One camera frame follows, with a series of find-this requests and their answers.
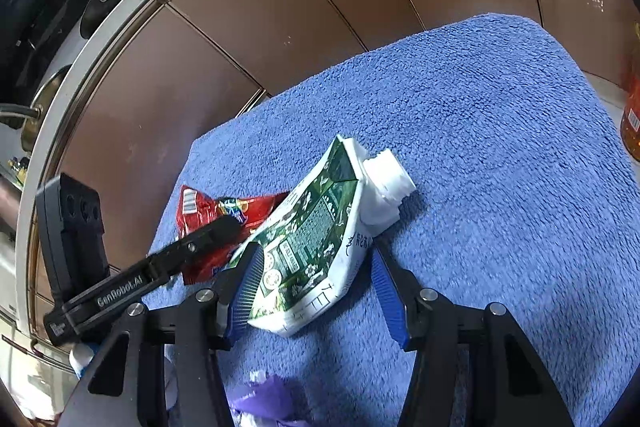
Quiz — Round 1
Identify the purple wrapper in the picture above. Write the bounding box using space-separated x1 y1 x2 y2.
227 369 309 427

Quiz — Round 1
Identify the red snack wrapper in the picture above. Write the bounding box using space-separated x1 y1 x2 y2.
176 185 288 286

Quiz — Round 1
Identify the green white milk carton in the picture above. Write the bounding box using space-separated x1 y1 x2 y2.
248 136 416 337

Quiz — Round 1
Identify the brown kitchen cabinet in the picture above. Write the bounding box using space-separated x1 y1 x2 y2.
16 0 639 337

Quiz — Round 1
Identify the blue towel mat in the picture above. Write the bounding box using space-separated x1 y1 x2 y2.
177 14 639 426

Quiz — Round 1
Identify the cooking oil bottle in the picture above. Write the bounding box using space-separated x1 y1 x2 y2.
620 24 640 161

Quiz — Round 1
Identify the brass pot with handle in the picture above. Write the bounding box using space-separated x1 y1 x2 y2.
1 64 72 153

